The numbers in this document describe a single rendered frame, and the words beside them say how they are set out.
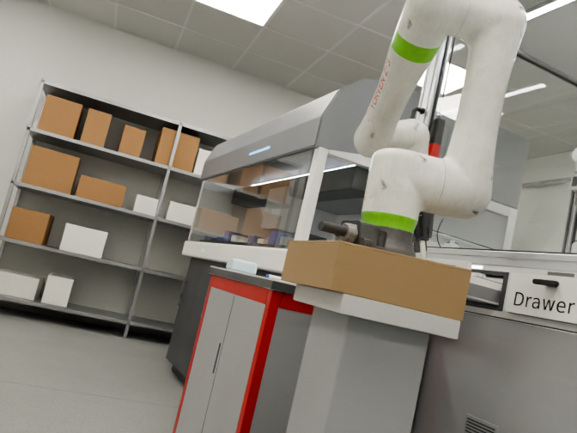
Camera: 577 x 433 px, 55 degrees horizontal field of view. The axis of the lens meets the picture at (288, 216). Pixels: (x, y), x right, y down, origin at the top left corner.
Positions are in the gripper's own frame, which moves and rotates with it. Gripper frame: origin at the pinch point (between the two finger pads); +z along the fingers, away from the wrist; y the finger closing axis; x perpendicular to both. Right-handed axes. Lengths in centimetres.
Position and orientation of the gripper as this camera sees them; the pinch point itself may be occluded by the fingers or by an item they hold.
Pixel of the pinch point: (421, 252)
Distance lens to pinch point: 172.6
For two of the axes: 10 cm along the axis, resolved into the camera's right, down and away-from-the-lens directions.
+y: -9.1, 0.9, -4.1
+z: 0.9, 10.0, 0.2
